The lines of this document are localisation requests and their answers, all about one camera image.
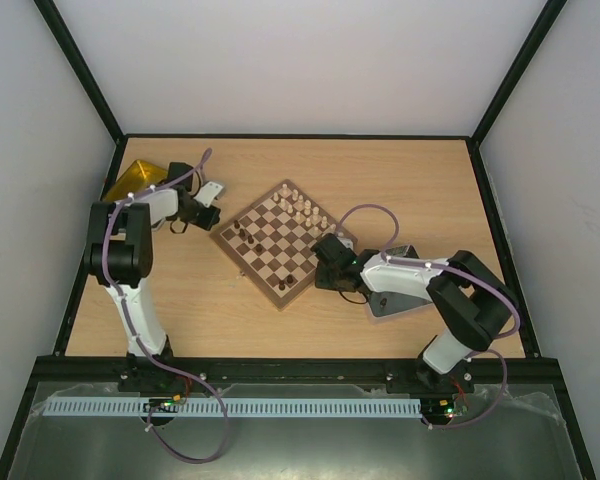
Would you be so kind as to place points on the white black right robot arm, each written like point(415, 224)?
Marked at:
point(475, 306)

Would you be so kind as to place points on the black enclosure frame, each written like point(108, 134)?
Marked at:
point(534, 39)

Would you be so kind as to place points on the silver metal tin tray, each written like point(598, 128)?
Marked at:
point(385, 306)

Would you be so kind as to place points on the right control circuit board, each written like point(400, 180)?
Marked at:
point(443, 408)

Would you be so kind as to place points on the control circuit board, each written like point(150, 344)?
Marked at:
point(443, 408)
point(171, 405)

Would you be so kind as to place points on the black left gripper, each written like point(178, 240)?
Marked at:
point(212, 220)

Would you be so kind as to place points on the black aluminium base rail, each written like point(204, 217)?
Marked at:
point(397, 376)

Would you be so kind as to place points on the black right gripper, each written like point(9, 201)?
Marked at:
point(327, 250)

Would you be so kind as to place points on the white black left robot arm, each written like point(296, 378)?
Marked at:
point(119, 246)

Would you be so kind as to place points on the white slotted cable duct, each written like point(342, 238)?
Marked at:
point(238, 408)

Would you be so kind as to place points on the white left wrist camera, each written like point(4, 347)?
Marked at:
point(209, 192)

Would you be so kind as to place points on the wooden chess board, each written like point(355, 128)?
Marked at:
point(270, 241)

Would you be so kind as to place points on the yellow metal tin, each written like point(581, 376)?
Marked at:
point(136, 178)

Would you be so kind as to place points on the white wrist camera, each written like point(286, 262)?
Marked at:
point(209, 192)
point(346, 241)

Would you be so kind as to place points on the left control circuit board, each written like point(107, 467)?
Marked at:
point(171, 405)

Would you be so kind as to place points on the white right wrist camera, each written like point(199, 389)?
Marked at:
point(346, 241)

